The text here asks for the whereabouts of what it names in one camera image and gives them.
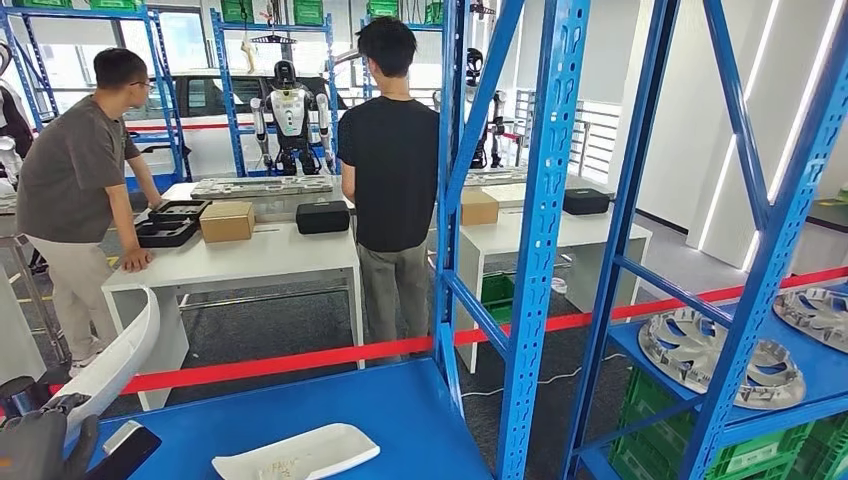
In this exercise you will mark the white car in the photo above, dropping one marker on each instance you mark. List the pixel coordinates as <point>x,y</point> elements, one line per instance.
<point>205,146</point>

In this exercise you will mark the black foam tray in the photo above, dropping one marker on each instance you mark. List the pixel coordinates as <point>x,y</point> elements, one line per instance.
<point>166,234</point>
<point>179,210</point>

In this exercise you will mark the white slatted railing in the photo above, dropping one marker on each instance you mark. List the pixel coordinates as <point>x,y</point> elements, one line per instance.
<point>596,142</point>

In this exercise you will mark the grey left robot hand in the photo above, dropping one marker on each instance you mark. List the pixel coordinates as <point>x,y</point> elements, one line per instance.
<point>40,450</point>

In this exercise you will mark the black belt stanchion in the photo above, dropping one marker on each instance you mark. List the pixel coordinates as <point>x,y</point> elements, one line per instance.
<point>20,397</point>

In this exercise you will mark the white curved trim part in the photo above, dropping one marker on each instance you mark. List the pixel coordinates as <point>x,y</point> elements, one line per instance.
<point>298,457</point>
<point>119,358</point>

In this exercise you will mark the dark counter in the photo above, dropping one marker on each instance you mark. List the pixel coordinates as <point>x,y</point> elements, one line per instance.
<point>828,215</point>

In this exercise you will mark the brown cardboard box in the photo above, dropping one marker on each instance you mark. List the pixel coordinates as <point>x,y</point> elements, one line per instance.
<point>226,223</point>
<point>478,208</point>

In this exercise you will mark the long grey moulded part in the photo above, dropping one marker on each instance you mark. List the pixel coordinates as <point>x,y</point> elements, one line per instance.
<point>497,177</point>
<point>262,187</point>

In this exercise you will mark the black hoist bar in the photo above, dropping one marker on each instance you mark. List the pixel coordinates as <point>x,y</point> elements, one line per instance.
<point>273,40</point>

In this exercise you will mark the white workbench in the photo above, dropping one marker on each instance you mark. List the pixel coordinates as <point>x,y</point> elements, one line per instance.
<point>16,331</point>
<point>507,235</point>
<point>265,255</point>

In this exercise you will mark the person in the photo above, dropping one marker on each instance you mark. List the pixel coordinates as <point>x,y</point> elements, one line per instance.
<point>73,172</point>
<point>391,172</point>

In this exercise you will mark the black carry case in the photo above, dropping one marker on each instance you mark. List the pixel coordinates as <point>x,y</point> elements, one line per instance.
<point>322,218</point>
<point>586,202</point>

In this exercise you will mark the white black humanoid robot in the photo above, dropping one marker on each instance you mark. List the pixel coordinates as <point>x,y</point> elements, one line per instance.
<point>10,119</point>
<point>493,126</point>
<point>289,119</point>

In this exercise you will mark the green plastic crate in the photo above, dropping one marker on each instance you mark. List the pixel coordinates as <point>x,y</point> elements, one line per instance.
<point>662,430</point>
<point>498,295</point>
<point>821,450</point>
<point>40,3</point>
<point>309,12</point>
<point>116,4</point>
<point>434,12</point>
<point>237,11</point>
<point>382,8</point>

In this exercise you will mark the silver wheel cover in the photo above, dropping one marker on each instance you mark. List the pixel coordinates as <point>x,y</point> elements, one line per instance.
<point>689,351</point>
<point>815,318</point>

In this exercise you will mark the small tape roll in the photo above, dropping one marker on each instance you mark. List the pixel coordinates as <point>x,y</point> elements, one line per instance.
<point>560,285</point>

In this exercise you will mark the blue steel shelf rack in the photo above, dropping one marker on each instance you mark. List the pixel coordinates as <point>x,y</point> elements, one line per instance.
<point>232,112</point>
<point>772,278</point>
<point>546,199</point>
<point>173,112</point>
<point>424,28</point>

